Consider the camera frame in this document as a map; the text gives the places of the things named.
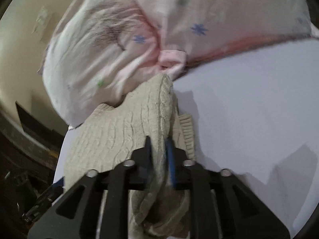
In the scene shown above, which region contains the pink floral pillow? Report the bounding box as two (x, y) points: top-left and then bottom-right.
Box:
(40, 0), (314, 127)

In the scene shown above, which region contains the beige knit sweater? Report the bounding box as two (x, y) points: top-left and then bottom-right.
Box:
(64, 73), (195, 238)

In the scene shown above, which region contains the white wall switch plate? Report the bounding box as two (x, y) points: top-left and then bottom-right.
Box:
(31, 6), (52, 40)

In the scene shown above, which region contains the lavender bed sheet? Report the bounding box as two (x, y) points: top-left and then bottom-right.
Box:
(52, 33), (319, 239)

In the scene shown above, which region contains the black wall television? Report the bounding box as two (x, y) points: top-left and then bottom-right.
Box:
(15, 102), (64, 150)

